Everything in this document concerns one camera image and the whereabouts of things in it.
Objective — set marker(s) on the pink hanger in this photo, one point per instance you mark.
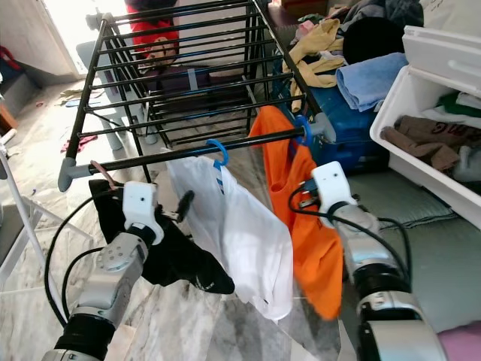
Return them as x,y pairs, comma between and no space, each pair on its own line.
104,173

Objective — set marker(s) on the red garment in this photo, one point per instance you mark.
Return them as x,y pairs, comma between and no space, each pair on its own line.
150,34

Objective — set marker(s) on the white plastic storage bin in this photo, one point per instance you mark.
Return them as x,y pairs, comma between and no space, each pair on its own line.
402,98

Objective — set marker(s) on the brown garment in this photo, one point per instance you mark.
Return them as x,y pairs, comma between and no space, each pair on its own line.
421,135

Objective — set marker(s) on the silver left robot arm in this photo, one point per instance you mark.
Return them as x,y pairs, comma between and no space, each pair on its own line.
113,289

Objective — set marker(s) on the grey jacket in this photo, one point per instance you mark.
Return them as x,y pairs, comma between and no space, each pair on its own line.
383,11

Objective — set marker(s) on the white shirt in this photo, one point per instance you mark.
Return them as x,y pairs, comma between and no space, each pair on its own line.
252,248

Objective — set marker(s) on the white child chair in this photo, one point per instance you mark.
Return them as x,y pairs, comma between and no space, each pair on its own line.
90,56

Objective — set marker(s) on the orange shirt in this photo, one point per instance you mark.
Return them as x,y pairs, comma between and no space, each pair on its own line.
319,256

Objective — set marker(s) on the blue plastic hanger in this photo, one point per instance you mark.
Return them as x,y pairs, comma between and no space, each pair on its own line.
308,129
224,153

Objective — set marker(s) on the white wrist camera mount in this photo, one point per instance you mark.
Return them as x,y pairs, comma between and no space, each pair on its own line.
334,184
143,210

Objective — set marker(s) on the grey green sofa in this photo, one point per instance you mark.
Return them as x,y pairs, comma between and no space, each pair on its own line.
436,256

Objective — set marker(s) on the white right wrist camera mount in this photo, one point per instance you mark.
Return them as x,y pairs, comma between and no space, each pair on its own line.
334,184

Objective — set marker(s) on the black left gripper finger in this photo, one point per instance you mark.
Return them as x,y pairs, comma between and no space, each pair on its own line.
184,203

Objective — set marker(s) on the blue suitcase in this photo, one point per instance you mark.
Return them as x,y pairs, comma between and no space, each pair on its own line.
349,128

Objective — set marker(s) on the pink cloth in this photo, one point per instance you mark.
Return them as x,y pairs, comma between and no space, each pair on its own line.
77,143

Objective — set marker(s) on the brown wooden cabinet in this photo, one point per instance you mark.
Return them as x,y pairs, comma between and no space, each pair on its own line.
301,6

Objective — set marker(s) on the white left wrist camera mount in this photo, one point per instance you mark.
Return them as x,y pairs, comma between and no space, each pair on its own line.
143,210

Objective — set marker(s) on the light blue towel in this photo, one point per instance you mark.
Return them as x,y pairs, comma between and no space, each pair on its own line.
368,79

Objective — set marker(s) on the pink mat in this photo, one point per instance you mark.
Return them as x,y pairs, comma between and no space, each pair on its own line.
462,346

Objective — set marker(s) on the dark purple cushion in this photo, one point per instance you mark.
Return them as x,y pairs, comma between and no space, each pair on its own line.
180,77

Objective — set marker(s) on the green garment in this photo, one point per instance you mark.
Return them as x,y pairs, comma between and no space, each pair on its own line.
458,104

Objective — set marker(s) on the yellow garment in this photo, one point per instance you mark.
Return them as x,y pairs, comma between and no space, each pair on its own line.
319,37

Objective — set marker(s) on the pale grey garment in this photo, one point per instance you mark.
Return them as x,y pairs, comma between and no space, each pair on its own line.
468,165

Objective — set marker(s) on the black clothes drying rack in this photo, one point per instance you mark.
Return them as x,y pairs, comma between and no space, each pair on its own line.
87,90

